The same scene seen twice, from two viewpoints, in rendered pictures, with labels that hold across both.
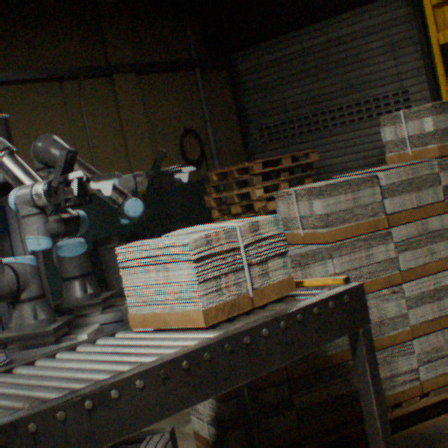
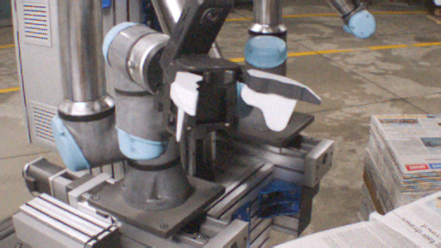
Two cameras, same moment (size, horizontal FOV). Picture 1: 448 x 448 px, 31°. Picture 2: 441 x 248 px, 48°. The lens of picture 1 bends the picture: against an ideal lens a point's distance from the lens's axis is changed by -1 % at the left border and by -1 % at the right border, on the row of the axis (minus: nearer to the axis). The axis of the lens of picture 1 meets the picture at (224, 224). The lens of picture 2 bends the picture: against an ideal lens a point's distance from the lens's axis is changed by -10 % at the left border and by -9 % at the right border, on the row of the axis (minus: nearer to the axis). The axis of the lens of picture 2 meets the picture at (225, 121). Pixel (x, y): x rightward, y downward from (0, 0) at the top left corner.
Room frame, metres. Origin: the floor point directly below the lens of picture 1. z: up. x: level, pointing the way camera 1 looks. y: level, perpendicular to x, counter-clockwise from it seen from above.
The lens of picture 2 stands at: (1.68, 0.13, 1.42)
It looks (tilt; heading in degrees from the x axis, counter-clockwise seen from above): 23 degrees down; 23
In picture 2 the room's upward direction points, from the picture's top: straight up
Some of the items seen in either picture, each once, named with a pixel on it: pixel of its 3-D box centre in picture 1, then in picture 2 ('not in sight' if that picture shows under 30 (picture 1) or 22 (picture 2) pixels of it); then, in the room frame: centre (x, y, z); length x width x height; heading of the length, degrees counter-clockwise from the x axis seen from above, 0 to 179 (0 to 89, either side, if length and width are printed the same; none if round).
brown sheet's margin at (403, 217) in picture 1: (392, 215); not in sight; (3.42, -0.71, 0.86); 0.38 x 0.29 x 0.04; 24
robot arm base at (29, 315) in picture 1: (29, 311); (154, 173); (2.57, 0.67, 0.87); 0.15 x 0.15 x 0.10
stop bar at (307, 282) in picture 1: (290, 283); not in sight; (2.39, -0.16, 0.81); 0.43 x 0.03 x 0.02; 44
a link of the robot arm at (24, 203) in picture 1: (29, 198); (137, 53); (2.31, 0.53, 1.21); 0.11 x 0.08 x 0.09; 55
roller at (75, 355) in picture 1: (112, 362); not in sight; (1.94, 0.33, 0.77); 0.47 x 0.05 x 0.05; 44
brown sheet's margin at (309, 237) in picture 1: (332, 230); not in sight; (3.30, -0.43, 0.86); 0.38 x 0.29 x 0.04; 23
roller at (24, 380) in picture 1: (43, 387); not in sight; (1.81, 0.48, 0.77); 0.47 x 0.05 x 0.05; 44
